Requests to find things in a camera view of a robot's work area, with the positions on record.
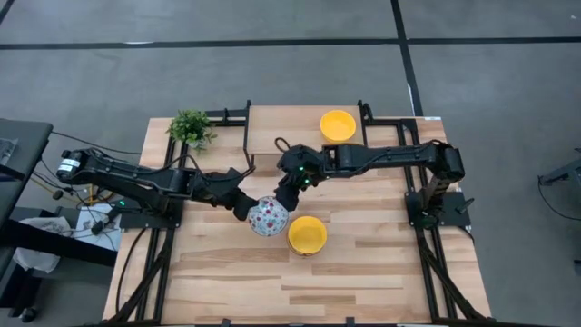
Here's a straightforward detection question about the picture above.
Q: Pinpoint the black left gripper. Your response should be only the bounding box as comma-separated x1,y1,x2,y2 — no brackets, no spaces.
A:
199,166,259,223

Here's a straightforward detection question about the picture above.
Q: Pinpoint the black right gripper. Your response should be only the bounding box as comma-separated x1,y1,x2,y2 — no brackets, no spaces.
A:
273,144,337,213

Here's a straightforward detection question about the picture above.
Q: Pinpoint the red bowl with floral inside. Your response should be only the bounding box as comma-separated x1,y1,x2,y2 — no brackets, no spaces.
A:
247,195,291,238

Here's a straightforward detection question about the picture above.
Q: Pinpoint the yellow mini bowl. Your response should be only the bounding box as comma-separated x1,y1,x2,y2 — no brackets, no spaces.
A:
319,109,358,144
287,215,329,257

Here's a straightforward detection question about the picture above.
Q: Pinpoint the wooden shelf with black legs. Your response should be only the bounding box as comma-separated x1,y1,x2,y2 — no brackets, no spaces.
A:
242,99,369,170

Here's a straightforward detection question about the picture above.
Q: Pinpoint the green plant in white pot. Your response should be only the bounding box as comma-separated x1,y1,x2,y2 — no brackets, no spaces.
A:
165,108,218,152

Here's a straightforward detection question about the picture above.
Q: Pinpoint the white paper sheet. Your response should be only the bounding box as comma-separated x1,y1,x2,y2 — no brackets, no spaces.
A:
74,203,123,252

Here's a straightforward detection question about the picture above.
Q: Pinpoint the black desk beam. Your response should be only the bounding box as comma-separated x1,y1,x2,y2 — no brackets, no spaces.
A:
0,217,118,268

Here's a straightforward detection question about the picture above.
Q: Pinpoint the white bag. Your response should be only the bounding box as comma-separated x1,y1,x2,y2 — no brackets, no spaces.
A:
12,216,63,273

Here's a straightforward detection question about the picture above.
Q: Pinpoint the black desk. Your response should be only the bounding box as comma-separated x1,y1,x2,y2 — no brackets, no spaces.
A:
0,118,54,228

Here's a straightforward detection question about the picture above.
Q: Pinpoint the grey flat device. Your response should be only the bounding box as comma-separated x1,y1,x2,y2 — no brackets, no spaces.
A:
0,137,19,167

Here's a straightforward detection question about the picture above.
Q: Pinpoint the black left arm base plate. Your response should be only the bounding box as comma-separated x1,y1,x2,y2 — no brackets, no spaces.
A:
118,199,182,230

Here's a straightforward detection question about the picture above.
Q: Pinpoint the black metal table frame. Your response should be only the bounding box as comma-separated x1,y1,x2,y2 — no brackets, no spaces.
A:
102,106,494,327

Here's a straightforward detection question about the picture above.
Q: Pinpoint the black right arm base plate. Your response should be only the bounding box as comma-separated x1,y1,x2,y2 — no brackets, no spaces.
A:
405,190,473,228

